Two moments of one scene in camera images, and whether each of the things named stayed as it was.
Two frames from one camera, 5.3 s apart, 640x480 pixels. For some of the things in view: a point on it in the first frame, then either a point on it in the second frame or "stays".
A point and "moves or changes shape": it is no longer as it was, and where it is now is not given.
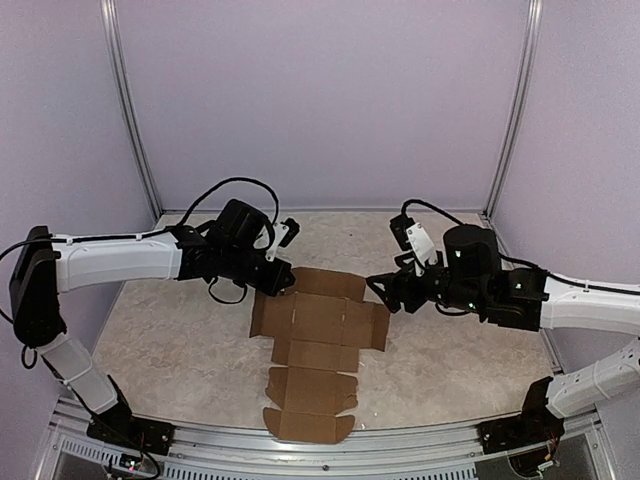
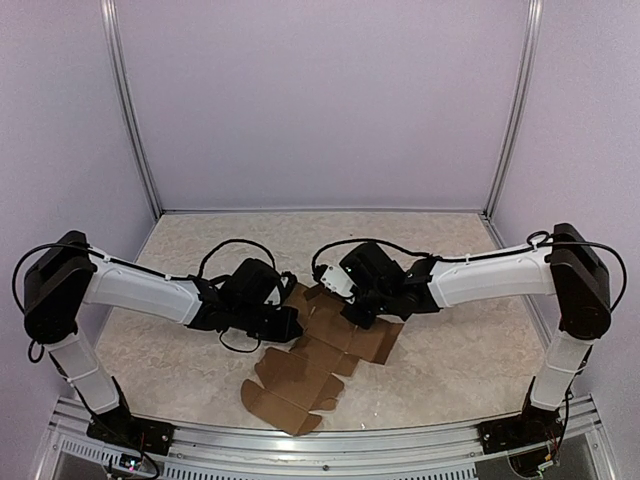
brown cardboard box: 317,328 moves or changes shape
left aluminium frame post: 110,33 stays
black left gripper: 274,283 to 289,320
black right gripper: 403,278 to 363,320
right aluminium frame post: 530,58 stays
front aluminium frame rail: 587,452 stays
